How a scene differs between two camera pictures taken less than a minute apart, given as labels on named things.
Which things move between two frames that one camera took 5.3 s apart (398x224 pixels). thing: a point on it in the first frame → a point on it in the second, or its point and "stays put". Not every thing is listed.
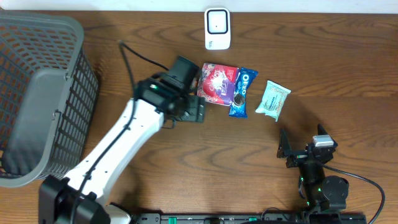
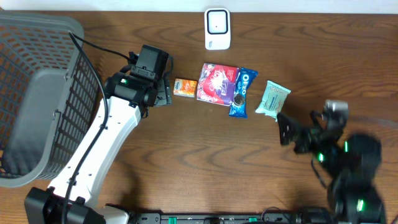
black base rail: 249,218 stays put
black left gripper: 196,109 → 162,92
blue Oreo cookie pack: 238,107 stays put
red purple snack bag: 217,83 stays put
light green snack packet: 273,99 stays put
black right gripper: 285,151 → 310,135
